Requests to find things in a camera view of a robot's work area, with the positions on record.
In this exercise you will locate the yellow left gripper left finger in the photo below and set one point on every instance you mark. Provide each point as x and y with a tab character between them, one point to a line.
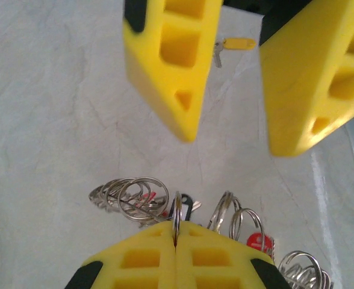
165	241

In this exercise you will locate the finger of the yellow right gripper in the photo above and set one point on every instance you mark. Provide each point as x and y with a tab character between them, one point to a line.
153	69
300	90

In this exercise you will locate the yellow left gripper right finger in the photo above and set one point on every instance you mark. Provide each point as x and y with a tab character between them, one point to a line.
240	271

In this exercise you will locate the key with yellow tag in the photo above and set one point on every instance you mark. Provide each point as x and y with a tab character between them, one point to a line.
240	43

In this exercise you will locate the plain red key tag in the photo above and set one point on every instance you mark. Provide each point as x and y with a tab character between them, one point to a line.
148	197

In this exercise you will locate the black key tag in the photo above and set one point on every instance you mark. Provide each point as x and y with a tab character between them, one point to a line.
189	200

